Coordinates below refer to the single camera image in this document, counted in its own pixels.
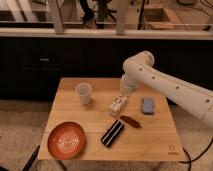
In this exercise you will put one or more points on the white bottle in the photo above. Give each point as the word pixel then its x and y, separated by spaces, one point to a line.
pixel 117 105

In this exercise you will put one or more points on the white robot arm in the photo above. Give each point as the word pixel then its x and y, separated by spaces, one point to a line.
pixel 194 99

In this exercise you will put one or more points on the blue sponge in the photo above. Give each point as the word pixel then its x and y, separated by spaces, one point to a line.
pixel 148 106

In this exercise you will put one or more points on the black striped case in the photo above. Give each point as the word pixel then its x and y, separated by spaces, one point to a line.
pixel 111 134

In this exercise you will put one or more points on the orange bowl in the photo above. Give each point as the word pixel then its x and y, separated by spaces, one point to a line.
pixel 66 140

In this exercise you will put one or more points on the wooden box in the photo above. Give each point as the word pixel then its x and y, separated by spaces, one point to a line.
pixel 160 19

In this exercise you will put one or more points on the black chair leg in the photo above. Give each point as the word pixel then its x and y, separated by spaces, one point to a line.
pixel 31 160

